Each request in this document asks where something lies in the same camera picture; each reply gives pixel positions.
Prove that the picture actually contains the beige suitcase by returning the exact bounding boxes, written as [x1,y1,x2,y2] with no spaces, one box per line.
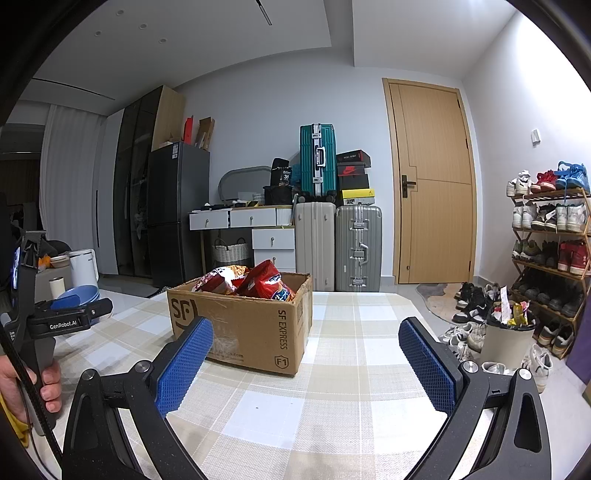
[294,202,337,292]

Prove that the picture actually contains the purple bag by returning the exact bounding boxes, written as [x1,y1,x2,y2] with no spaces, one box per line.
[567,339,591,386]

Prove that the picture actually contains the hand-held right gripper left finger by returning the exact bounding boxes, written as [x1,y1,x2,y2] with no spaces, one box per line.
[62,315,215,480]

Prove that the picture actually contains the rows of racked sneakers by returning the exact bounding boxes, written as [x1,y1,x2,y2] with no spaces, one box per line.
[505,161,591,358]

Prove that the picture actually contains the loose shoes cluster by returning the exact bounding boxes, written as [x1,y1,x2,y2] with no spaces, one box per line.
[438,281,504,365]

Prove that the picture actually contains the desk clutter pile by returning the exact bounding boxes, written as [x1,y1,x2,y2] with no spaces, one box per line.
[203,194,266,209]

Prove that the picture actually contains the white curtain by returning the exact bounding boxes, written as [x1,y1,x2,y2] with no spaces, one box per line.
[39,105,109,259]

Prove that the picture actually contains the grey oval mirror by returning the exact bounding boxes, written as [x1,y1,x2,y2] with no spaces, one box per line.
[218,166,273,206]

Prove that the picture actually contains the dark glass cabinet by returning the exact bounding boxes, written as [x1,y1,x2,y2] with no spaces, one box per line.
[113,85,185,280]

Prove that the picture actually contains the white wardrobe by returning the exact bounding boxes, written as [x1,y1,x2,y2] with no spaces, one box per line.
[95,108,125,277]

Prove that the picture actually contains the black refrigerator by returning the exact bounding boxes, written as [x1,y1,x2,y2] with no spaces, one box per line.
[147,141,211,289]

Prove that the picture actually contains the white kettle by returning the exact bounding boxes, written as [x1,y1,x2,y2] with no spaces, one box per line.
[68,249,100,289]

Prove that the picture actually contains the teal suitcase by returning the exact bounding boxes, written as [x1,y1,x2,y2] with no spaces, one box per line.
[299,124,338,204]

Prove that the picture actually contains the silver suitcase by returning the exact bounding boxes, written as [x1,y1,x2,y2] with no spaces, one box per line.
[335,204,383,292]

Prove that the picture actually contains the large red snack packet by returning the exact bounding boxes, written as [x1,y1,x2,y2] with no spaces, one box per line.
[236,258,297,303]

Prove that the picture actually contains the person's left hand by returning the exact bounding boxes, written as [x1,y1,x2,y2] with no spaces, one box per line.
[0,357,63,423]

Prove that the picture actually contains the colourful wrappers heap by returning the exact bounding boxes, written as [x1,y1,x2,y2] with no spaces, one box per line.
[489,286,539,330]

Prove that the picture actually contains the yellow black shoebox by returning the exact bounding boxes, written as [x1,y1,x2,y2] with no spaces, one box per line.
[342,188,376,207]

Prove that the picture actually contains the beige low cabinet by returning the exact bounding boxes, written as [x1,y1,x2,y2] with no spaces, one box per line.
[34,267,75,301]

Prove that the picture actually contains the black storage box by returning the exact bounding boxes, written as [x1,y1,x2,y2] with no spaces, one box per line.
[263,185,296,206]

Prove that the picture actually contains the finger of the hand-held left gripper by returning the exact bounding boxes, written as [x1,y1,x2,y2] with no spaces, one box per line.
[34,295,81,315]
[69,298,114,324]

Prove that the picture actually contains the beige checked tablecloth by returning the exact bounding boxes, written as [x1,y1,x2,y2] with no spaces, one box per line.
[46,291,490,480]

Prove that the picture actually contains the blue basin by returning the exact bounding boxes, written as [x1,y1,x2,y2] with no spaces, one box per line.
[58,285,101,308]

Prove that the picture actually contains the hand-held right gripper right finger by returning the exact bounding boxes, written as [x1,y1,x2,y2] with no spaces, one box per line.
[398,316,552,480]

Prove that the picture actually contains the white drawer desk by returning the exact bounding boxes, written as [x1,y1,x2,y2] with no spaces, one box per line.
[188,205,296,273]

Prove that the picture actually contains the wooden shoe rack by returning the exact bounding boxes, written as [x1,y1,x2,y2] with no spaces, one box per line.
[510,187,591,347]

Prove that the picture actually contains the black printed bag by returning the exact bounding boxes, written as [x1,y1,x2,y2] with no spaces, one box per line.
[270,158,291,188]

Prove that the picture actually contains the wooden door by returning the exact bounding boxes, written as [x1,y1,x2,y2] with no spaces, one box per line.
[382,78,478,285]

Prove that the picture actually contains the white trash bin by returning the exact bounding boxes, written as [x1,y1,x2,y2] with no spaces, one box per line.
[478,318,539,370]

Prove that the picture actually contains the round door rug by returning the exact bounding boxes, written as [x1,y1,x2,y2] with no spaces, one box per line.
[416,282,465,324]

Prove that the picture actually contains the woven laundry basket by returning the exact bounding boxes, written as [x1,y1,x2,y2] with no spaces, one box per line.
[211,237,252,269]

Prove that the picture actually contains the brown cardboard box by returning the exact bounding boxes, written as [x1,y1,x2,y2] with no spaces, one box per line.
[166,271,314,377]

